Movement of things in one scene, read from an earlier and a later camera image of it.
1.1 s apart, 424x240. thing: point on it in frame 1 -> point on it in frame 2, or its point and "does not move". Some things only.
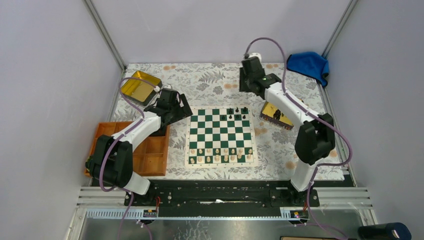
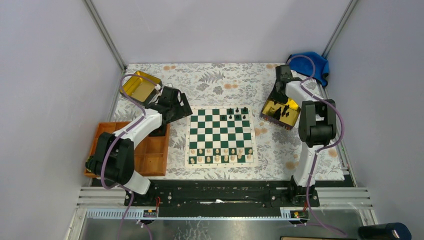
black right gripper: [242, 86] -> [274, 96]
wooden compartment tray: [150, 157] does not move
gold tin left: [140, 91] does not move
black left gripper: [183, 112] does not move
